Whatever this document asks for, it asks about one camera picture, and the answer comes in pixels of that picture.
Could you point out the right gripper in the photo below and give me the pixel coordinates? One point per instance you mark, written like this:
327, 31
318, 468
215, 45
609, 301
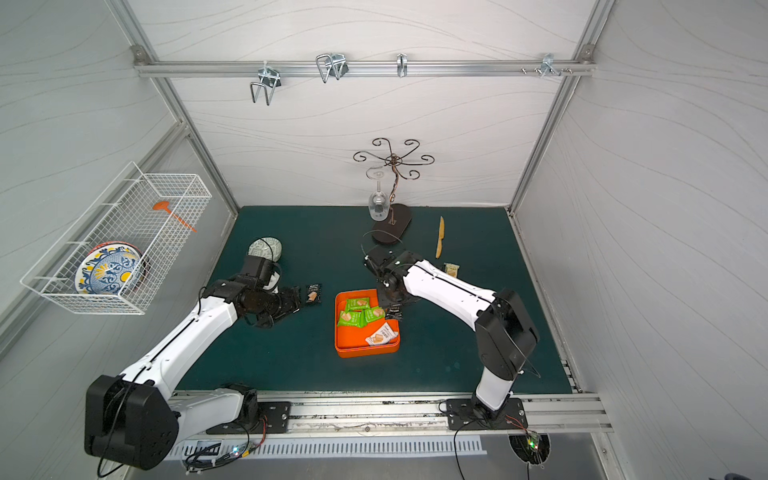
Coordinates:
393, 297

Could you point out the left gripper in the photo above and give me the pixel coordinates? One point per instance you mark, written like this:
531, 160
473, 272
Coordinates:
291, 299

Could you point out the green cookie packet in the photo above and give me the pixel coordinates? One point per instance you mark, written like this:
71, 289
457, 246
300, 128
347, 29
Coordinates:
352, 319
374, 314
357, 304

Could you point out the white packet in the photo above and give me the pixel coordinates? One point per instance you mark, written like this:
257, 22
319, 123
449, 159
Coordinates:
383, 335

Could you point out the orange storage box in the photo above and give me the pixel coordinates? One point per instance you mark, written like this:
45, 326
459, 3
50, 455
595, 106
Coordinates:
350, 342

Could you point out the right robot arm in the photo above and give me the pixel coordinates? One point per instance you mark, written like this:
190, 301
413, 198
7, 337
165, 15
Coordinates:
505, 334

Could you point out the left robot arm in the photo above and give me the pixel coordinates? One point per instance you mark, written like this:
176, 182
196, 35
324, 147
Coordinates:
136, 419

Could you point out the black scrolled glass stand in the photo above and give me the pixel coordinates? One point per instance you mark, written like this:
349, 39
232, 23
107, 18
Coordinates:
398, 168

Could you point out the clear wine glass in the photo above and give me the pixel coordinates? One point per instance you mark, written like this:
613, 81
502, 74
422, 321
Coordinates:
379, 201

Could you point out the yellow wooden knife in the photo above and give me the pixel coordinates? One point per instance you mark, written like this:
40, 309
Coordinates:
440, 237

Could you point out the blue yellow patterned plate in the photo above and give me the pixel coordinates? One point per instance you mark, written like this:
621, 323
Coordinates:
111, 268

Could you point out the small metal clip hook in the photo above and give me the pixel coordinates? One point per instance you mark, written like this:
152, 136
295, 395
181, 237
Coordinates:
401, 65

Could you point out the looped metal hook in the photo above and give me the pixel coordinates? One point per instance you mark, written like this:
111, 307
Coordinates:
331, 65

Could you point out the double prong metal hook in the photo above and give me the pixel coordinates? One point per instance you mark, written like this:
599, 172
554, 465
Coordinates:
268, 79

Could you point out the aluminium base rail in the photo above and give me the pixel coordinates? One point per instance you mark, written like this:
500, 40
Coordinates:
319, 414

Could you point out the white wire basket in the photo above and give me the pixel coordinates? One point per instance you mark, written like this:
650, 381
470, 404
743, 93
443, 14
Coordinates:
122, 213

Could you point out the aluminium top rail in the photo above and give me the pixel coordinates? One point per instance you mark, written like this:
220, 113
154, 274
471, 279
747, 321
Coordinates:
357, 69

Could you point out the right metal hook bracket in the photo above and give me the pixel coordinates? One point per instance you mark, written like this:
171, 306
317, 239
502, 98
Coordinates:
547, 68

